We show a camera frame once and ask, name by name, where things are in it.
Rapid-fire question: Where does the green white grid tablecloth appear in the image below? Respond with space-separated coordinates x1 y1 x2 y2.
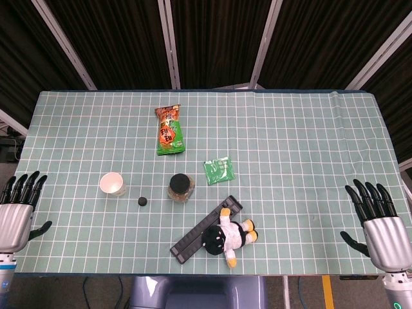
0 89 412 277

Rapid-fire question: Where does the small green sachet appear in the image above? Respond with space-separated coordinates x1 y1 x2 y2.
202 155 236 186

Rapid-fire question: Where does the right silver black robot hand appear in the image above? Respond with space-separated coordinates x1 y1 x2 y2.
340 178 412 270

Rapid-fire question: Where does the plush doll with black hair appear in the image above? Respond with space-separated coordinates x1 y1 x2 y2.
201 207 259 269

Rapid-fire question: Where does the orange green snack bag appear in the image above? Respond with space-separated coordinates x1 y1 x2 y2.
154 103 187 156

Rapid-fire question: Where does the glass jar with black lid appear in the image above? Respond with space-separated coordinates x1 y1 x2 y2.
167 173 196 203

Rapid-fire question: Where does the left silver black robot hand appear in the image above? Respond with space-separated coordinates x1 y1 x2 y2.
0 171 53 253

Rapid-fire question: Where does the white paper cup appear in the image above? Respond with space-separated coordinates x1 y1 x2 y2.
98 172 127 197

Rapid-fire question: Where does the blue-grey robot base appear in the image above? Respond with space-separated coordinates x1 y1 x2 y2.
129 276 268 309

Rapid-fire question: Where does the black electronics box with cables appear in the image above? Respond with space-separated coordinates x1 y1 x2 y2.
0 123 26 162

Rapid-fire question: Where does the yellow floor tape strip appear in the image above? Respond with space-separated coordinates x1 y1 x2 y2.
323 276 333 309

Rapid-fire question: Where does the black ribbed power strip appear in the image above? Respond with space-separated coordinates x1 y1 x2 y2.
169 194 243 265

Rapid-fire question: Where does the white aluminium frame post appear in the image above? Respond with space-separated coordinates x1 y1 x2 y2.
0 108 29 136
249 0 284 89
344 13 412 91
157 0 182 90
31 0 98 91

